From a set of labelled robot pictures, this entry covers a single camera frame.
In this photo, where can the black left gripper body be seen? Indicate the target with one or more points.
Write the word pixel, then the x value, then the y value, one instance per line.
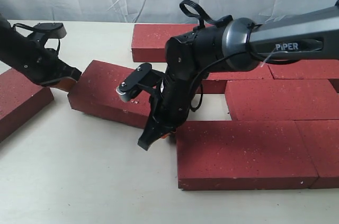
pixel 40 65

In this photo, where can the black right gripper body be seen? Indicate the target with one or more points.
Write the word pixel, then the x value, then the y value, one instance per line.
pixel 175 99

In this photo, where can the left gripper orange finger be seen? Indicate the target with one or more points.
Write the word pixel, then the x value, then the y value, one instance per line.
pixel 65 84

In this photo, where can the red brick with white specks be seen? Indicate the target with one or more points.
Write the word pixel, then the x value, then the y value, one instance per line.
pixel 95 94

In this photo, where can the long red brick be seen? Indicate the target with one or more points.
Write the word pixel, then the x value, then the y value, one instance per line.
pixel 20 101

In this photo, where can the red brick with groove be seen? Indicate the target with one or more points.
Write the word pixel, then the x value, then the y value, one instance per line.
pixel 216 82

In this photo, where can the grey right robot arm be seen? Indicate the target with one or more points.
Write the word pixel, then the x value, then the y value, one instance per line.
pixel 231 45

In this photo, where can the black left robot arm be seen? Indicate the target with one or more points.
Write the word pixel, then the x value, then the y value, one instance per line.
pixel 8 30

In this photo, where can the front large red brick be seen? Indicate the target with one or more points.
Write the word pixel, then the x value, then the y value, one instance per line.
pixel 242 155

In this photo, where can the back left red brick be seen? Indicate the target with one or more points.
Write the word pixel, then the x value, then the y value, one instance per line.
pixel 148 40

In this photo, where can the third row red brick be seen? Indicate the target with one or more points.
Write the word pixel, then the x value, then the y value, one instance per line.
pixel 281 99

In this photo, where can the second row right brick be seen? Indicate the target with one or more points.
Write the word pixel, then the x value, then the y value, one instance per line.
pixel 308 69

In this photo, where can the front right red brick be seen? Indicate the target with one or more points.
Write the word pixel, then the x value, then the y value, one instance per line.
pixel 321 141

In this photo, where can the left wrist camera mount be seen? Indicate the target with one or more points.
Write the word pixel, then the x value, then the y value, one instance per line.
pixel 42 32

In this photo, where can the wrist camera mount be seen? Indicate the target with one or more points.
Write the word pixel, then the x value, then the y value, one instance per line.
pixel 143 78
pixel 42 32

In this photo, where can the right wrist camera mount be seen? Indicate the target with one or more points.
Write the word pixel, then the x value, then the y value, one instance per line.
pixel 143 78

